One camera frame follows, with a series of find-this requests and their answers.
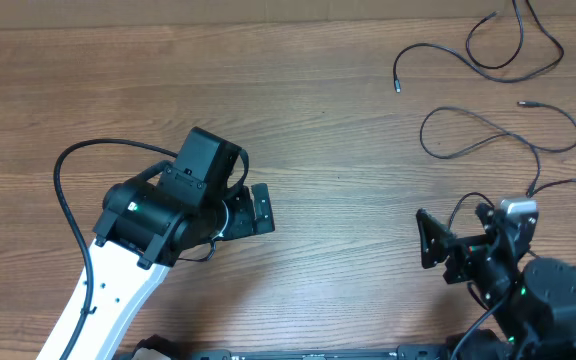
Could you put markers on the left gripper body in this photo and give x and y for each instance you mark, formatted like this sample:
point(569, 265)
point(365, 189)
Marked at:
point(240, 221)

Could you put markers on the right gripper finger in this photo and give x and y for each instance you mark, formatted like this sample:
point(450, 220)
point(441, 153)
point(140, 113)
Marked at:
point(436, 239)
point(485, 213)

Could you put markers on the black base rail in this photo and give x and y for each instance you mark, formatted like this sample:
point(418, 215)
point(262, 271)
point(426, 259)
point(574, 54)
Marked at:
point(313, 355)

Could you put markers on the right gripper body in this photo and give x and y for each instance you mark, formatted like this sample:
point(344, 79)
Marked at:
point(494, 281)

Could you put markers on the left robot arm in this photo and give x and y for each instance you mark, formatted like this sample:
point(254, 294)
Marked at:
point(147, 221)

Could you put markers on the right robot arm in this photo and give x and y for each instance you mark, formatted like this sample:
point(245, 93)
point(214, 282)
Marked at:
point(530, 311)

